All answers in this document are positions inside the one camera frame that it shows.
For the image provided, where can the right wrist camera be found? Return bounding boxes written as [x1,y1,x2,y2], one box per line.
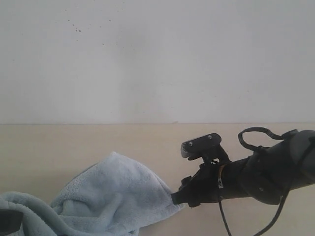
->
[181,133,231,163]

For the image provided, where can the light blue towel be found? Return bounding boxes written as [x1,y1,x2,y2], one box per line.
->
[0,152,184,236]

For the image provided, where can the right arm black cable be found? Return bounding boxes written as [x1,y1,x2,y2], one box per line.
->
[218,127,288,236]

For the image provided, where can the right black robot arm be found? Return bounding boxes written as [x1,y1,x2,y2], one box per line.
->
[171,127,315,207]

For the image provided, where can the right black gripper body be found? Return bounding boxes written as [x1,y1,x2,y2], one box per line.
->
[178,164,223,207]

